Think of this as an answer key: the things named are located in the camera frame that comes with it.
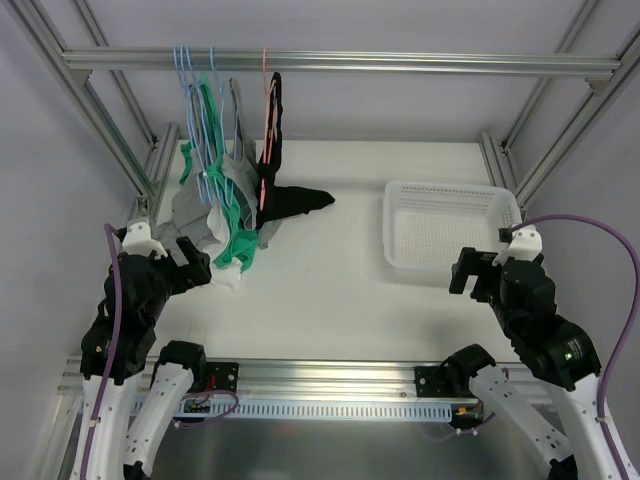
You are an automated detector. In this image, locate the green tank top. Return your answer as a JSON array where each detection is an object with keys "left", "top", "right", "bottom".
[{"left": 180, "top": 73, "right": 258, "bottom": 272}]

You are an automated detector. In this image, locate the light blue wire hanger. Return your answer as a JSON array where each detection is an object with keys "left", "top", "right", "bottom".
[{"left": 209, "top": 45, "right": 234, "bottom": 207}]

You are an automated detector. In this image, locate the white plastic basket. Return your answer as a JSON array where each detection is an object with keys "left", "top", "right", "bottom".
[{"left": 382, "top": 180, "right": 522, "bottom": 275}]

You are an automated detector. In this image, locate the aluminium hanging rail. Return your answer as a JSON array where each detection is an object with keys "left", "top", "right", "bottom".
[{"left": 62, "top": 46, "right": 622, "bottom": 80}]

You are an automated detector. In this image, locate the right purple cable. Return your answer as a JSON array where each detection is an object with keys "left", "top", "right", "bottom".
[{"left": 509, "top": 213, "right": 640, "bottom": 480}]

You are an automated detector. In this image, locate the black tank top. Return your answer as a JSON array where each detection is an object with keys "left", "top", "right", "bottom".
[{"left": 256, "top": 92, "right": 335, "bottom": 229}]

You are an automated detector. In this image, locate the blue hanger of white top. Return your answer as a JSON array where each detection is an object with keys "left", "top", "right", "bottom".
[{"left": 176, "top": 46, "right": 216, "bottom": 207}]

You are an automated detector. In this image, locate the white slotted cable duct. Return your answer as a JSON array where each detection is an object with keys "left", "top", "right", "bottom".
[{"left": 127, "top": 399, "right": 454, "bottom": 422}]

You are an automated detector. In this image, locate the blue hanger of green top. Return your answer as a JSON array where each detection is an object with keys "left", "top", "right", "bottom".
[{"left": 182, "top": 46, "right": 219, "bottom": 208}]

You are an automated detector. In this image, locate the pink wire hanger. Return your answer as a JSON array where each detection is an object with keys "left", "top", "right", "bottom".
[{"left": 258, "top": 71, "right": 282, "bottom": 226}]

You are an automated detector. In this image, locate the grey tank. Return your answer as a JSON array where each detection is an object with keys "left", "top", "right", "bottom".
[
  {"left": 156, "top": 177, "right": 218, "bottom": 250},
  {"left": 222, "top": 77, "right": 282, "bottom": 249}
]

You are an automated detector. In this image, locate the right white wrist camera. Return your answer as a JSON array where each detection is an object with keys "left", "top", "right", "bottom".
[{"left": 492, "top": 225, "right": 542, "bottom": 266}]

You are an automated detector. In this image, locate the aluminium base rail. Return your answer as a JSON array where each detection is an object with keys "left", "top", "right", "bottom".
[{"left": 57, "top": 355, "right": 551, "bottom": 401}]

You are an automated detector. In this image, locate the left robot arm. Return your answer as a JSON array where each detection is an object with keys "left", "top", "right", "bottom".
[{"left": 71, "top": 237, "right": 211, "bottom": 479}]

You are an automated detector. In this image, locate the blue hanger of grey top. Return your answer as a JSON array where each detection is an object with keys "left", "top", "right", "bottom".
[{"left": 173, "top": 46, "right": 209, "bottom": 207}]

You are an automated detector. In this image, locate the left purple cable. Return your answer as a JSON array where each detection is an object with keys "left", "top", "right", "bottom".
[{"left": 82, "top": 223, "right": 126, "bottom": 480}]

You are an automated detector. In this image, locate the purple cable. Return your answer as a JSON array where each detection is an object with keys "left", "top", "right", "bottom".
[
  {"left": 509, "top": 213, "right": 640, "bottom": 480},
  {"left": 82, "top": 223, "right": 126, "bottom": 480}
]

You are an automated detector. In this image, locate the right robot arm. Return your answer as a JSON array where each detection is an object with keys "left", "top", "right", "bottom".
[{"left": 444, "top": 247, "right": 639, "bottom": 479}]

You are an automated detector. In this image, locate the white tank top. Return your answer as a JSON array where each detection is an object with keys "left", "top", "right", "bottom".
[{"left": 204, "top": 205, "right": 242, "bottom": 292}]

